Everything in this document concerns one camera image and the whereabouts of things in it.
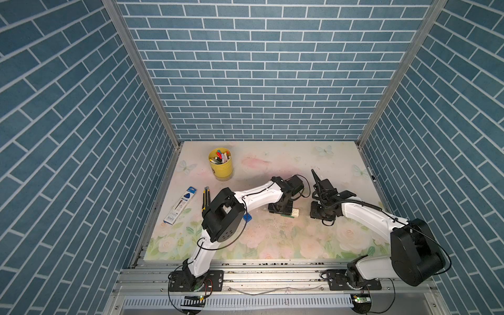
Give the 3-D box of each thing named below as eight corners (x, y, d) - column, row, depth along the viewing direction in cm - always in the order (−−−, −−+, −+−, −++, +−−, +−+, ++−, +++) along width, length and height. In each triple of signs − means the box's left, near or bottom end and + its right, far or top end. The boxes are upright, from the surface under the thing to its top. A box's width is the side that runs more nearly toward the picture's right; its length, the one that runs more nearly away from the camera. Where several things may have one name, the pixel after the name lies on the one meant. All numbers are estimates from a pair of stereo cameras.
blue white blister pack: (164, 222, 91) (162, 220, 89) (189, 187, 103) (188, 185, 101) (174, 226, 90) (172, 224, 88) (198, 191, 102) (197, 188, 100)
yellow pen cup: (211, 181, 105) (206, 164, 94) (214, 165, 112) (210, 147, 101) (232, 181, 105) (229, 164, 94) (234, 165, 112) (231, 148, 101)
